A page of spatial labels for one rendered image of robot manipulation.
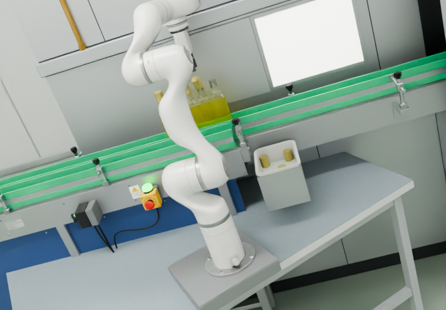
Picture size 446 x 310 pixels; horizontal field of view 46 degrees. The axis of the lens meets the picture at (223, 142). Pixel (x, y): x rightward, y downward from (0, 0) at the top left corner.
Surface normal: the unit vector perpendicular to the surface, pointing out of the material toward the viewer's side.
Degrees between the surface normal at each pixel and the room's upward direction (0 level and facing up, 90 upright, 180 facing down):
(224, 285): 3
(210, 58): 90
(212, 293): 3
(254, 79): 90
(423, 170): 90
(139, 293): 0
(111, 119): 90
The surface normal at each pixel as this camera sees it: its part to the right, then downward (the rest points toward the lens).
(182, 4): 0.54, 0.08
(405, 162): -0.01, 0.43
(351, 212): -0.30, -0.86
